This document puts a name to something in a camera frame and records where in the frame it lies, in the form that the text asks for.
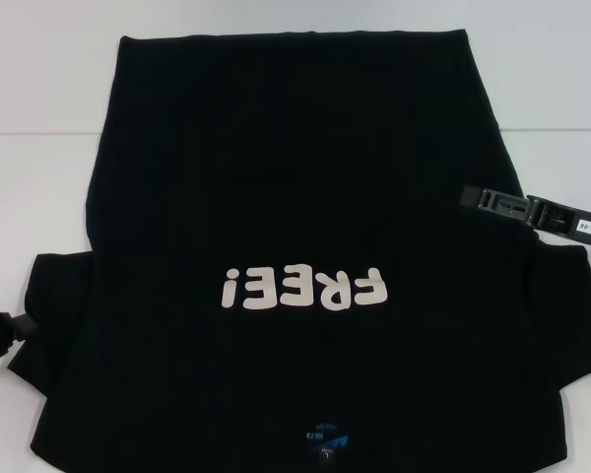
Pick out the black shirt with white print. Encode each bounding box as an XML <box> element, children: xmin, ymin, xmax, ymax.
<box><xmin>7</xmin><ymin>30</ymin><xmax>591</xmax><ymax>473</ymax></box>

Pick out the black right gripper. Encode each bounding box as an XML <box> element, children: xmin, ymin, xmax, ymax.
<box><xmin>460</xmin><ymin>183</ymin><xmax>591</xmax><ymax>252</ymax></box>

